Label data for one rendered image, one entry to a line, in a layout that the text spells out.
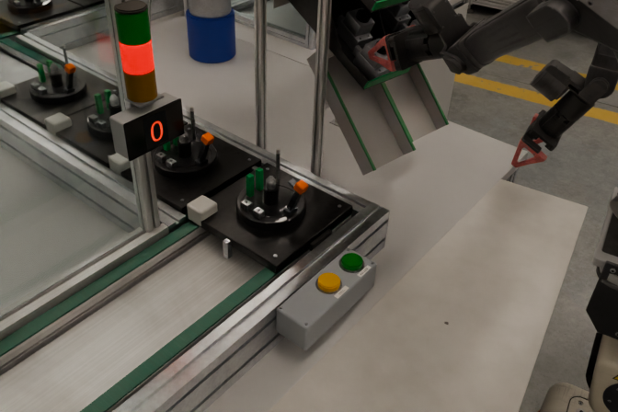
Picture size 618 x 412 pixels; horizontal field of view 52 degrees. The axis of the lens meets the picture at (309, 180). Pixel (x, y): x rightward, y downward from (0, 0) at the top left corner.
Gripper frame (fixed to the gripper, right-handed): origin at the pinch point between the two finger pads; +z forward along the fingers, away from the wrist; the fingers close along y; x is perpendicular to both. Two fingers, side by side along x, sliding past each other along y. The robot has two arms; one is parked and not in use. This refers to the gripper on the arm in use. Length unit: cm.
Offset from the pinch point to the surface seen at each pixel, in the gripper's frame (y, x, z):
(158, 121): 44.8, -1.9, 10.4
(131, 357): 65, 32, 9
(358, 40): -0.1, -2.7, 5.2
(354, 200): 9.9, 28.5, 8.1
